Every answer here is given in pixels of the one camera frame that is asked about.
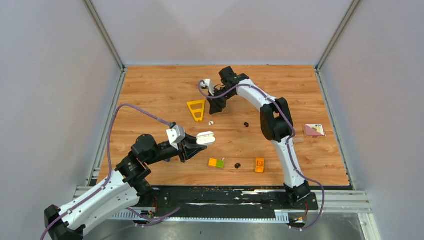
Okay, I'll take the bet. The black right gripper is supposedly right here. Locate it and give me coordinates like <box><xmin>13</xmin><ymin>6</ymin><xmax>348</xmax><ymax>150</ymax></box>
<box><xmin>207</xmin><ymin>87</ymin><xmax>236</xmax><ymax>115</ymax></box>

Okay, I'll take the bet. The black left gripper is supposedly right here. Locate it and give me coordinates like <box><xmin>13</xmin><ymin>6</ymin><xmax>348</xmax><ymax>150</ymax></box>
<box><xmin>145</xmin><ymin>131</ymin><xmax>208</xmax><ymax>165</ymax></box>

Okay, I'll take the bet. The white earbud charging case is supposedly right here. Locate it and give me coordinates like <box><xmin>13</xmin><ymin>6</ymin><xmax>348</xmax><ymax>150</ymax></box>
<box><xmin>196</xmin><ymin>131</ymin><xmax>216</xmax><ymax>146</ymax></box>

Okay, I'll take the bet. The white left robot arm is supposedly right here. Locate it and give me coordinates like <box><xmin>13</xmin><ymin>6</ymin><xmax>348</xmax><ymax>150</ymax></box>
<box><xmin>42</xmin><ymin>129</ymin><xmax>216</xmax><ymax>240</ymax></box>

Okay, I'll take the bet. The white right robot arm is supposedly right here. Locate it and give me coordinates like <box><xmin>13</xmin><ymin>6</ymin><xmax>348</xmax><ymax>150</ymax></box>
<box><xmin>198</xmin><ymin>66</ymin><xmax>311</xmax><ymax>209</ymax></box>

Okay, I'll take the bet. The yellow triangular toy block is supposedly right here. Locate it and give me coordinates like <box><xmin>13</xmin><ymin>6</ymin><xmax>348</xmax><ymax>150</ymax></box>
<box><xmin>186</xmin><ymin>99</ymin><xmax>206</xmax><ymax>123</ymax></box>

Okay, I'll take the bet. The orange green toy brick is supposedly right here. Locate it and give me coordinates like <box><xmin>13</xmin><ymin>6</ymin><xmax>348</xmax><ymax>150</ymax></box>
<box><xmin>208</xmin><ymin>158</ymin><xmax>225</xmax><ymax>169</ymax></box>

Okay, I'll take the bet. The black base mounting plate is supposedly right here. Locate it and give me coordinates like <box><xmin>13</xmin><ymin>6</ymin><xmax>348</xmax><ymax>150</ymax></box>
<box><xmin>132</xmin><ymin>186</ymin><xmax>319</xmax><ymax>219</ymax></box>

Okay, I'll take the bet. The orange arch toy block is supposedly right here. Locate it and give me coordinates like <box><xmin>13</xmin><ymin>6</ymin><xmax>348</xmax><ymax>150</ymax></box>
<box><xmin>254</xmin><ymin>157</ymin><xmax>265</xmax><ymax>173</ymax></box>

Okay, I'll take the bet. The small wooden block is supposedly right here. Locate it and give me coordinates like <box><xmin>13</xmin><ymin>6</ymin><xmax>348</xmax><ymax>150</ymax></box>
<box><xmin>293</xmin><ymin>137</ymin><xmax>305</xmax><ymax>144</ymax></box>

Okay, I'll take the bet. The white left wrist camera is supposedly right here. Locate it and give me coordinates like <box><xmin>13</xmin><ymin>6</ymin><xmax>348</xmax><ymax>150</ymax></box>
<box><xmin>166</xmin><ymin>124</ymin><xmax>186</xmax><ymax>150</ymax></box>

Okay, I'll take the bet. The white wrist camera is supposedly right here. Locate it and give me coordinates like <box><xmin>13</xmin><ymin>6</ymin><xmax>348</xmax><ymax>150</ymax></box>
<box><xmin>166</xmin><ymin>124</ymin><xmax>186</xmax><ymax>150</ymax></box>
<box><xmin>200</xmin><ymin>79</ymin><xmax>215</xmax><ymax>96</ymax></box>

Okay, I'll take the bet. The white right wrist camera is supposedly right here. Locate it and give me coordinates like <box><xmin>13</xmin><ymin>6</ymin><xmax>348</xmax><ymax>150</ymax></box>
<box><xmin>200</xmin><ymin>79</ymin><xmax>215</xmax><ymax>96</ymax></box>

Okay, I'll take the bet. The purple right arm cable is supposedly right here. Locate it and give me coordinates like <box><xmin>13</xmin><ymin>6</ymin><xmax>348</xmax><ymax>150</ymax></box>
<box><xmin>198</xmin><ymin>80</ymin><xmax>326</xmax><ymax>232</ymax></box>

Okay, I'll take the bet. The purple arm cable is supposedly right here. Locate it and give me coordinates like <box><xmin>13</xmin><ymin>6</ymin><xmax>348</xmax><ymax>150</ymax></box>
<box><xmin>198</xmin><ymin>80</ymin><xmax>326</xmax><ymax>232</ymax></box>
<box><xmin>40</xmin><ymin>103</ymin><xmax>176</xmax><ymax>240</ymax></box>

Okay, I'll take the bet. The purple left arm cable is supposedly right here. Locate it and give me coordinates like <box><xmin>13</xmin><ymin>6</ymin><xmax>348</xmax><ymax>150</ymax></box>
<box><xmin>40</xmin><ymin>103</ymin><xmax>176</xmax><ymax>240</ymax></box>

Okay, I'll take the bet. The white slotted cable duct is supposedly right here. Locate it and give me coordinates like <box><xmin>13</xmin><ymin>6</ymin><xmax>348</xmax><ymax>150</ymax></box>
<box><xmin>109</xmin><ymin>209</ymin><xmax>290</xmax><ymax>224</ymax></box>

